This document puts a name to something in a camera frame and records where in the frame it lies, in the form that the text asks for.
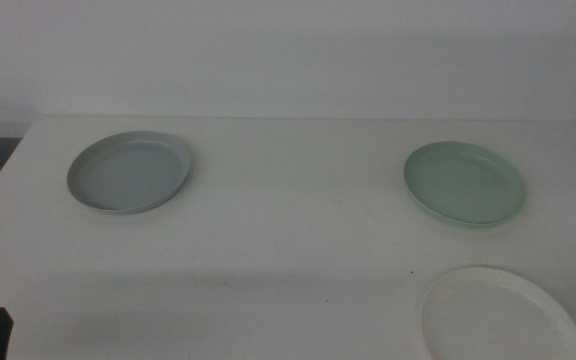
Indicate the green shallow bowl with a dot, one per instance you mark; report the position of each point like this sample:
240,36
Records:
463,185

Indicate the white shallow bowl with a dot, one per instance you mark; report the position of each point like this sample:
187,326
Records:
498,320

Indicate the grey shallow bowl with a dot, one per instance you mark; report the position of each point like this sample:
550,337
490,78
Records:
128,175

